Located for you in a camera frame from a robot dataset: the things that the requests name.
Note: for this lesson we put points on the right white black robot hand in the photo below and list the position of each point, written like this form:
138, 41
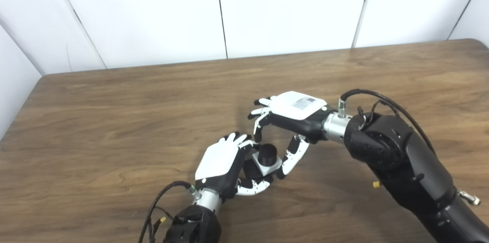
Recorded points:
298, 109

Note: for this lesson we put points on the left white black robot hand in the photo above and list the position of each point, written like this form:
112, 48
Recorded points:
217, 161

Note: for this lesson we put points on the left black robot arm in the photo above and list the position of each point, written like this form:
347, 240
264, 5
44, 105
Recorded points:
195, 224

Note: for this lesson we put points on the white square piece with hole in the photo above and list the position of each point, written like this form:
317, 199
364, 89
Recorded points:
273, 167

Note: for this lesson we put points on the black peg with base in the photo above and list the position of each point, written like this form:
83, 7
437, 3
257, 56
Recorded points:
267, 154

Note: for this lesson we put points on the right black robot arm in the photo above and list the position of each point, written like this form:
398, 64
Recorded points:
405, 166

